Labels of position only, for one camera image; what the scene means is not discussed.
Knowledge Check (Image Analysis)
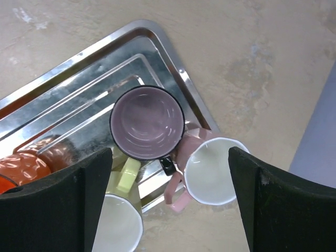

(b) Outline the steel tray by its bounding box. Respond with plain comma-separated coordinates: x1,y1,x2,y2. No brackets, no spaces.
0,19,221,214

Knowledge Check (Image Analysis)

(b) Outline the purple mug black rim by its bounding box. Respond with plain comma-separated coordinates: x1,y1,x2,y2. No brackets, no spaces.
110,85,185,176

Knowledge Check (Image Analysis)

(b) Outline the pink mug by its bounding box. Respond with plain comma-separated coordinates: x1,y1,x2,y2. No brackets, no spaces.
164,128,249,212

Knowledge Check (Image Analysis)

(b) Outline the orange glass cup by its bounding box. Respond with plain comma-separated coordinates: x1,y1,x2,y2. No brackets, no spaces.
1,135,78,194

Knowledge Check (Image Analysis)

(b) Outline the pale yellow mug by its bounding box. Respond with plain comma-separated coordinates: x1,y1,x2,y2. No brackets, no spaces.
92,157,143,251

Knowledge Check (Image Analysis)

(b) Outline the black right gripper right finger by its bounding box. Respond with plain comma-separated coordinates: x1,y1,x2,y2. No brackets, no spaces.
228,147,335,251

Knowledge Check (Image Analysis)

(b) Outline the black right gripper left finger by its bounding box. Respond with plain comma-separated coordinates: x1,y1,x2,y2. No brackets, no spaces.
1,148,113,251

